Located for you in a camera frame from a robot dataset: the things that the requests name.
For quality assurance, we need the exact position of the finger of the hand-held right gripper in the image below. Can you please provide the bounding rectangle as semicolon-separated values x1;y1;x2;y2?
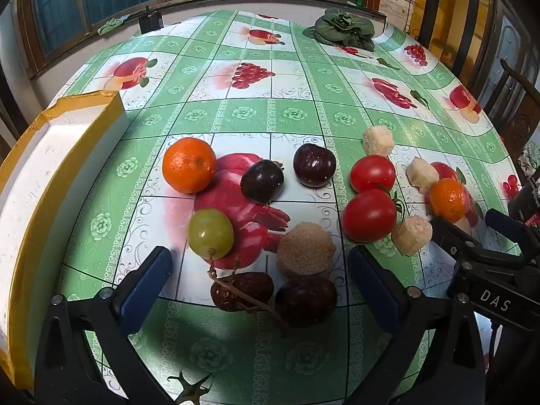
430;217;524;266
485;208;528;254

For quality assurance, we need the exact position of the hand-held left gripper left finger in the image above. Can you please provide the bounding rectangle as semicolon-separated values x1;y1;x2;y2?
36;246;173;405

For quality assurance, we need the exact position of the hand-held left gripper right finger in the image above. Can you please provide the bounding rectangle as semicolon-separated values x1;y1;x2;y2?
346;246;486;405

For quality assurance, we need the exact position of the small orange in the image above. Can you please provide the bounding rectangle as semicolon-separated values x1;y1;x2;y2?
428;178;470;223

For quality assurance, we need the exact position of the dark purple plum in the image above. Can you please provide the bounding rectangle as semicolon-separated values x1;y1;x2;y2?
240;159;285;204
274;276;338;329
293;143;337;188

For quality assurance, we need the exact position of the red tomato with calyx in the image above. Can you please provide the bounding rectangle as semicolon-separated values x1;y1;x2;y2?
341;188;405;244

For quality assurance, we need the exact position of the round beige potato piece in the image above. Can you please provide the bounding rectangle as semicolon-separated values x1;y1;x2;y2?
276;221;337;279

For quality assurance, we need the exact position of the green grape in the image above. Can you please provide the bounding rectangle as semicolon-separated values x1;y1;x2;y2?
187;208;235;259

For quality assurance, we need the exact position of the brown grape stem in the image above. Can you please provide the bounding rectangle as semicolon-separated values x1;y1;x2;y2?
207;249;290;338

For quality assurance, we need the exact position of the large orange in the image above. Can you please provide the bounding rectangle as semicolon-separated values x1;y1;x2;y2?
162;138;218;195

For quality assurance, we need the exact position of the white foam tray yellow rim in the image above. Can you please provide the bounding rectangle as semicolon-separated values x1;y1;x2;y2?
0;90;129;391

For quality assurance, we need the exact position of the loose tomato calyx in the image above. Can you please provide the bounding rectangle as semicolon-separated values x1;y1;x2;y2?
167;371;216;405

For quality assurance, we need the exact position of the dark wooden chair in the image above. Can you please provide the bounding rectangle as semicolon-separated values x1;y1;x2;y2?
481;57;540;153

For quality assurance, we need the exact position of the green fruit-print tablecloth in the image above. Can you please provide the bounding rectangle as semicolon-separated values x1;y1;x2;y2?
31;10;524;405

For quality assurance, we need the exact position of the yellow and black door panel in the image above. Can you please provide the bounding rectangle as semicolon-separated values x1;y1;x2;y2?
411;0;503;89

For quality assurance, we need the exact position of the green leafy vegetable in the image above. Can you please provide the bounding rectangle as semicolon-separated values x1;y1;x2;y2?
301;8;376;51

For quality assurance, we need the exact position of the green cloth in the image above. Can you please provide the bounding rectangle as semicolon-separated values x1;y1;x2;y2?
97;18;127;35

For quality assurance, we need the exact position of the small black box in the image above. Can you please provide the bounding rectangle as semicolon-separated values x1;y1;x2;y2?
139;5;164;32

